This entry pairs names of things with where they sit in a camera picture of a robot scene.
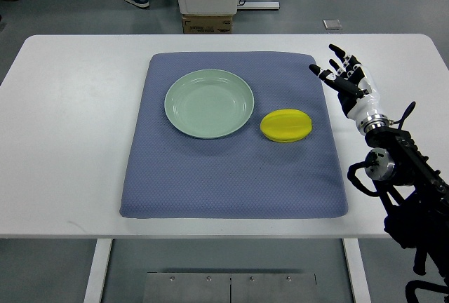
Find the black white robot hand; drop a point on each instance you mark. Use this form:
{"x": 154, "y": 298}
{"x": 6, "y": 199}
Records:
{"x": 356, "y": 91}

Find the yellow starfruit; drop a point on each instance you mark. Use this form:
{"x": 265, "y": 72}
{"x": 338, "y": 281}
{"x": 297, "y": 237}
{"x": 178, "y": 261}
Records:
{"x": 286, "y": 125}

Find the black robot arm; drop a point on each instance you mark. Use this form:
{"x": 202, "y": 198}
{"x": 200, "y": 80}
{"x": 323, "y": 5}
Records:
{"x": 413, "y": 194}

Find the small grey floor plate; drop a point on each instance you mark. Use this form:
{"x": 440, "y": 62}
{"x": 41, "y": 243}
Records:
{"x": 332, "y": 25}

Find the light green plate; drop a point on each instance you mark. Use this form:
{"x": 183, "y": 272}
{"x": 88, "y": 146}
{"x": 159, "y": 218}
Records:
{"x": 209, "y": 103}

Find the metal floor plate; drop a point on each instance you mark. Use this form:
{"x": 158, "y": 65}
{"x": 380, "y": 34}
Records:
{"x": 230, "y": 287}

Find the cardboard box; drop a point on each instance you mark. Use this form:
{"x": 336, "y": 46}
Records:
{"x": 207, "y": 24}

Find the blue quilted mat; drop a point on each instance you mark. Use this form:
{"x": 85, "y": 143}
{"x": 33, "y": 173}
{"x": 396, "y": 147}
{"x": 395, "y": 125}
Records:
{"x": 243, "y": 175}

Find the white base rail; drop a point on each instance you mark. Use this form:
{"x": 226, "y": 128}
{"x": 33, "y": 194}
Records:
{"x": 259, "y": 6}

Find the white table frame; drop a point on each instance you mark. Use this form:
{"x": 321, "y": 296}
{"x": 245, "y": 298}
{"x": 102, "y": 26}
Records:
{"x": 103, "y": 246}

